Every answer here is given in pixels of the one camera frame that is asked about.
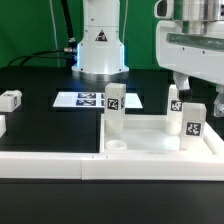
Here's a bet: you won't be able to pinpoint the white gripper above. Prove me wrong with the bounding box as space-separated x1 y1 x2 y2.
156 20 224 117

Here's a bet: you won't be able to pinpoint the white square table top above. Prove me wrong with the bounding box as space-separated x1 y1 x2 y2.
100 114 224 156

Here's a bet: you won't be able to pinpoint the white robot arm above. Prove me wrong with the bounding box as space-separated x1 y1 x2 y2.
72 0 224 117

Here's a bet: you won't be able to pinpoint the white sheet with tags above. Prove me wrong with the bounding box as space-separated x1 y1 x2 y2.
53 92 142 109

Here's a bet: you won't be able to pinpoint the white L-shaped obstacle fence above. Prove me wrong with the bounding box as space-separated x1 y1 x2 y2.
0 152 224 181

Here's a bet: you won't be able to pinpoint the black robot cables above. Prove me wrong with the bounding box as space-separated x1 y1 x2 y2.
7 0 78 68

